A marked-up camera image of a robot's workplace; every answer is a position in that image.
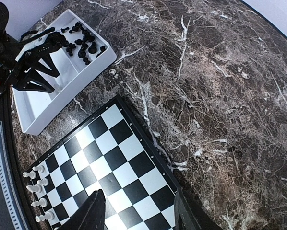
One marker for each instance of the black and grey chessboard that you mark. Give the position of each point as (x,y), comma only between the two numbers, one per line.
(108,151)

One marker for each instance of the white plastic compartment tray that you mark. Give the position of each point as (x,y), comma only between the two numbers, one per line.
(37,109)

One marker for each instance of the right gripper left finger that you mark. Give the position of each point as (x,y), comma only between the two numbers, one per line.
(90,216)

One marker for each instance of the white pawn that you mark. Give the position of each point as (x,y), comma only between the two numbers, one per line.
(43,182)

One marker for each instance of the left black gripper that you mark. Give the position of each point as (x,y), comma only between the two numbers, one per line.
(24,74)

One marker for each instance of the white chess knight piece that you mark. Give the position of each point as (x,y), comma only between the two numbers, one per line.
(39,168)

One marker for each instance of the white slotted cable duct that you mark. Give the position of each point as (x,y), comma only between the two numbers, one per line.
(7,190)

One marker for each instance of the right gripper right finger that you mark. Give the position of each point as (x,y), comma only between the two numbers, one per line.
(189,215)

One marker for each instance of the white chess rook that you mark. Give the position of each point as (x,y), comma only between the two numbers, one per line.
(31,174)

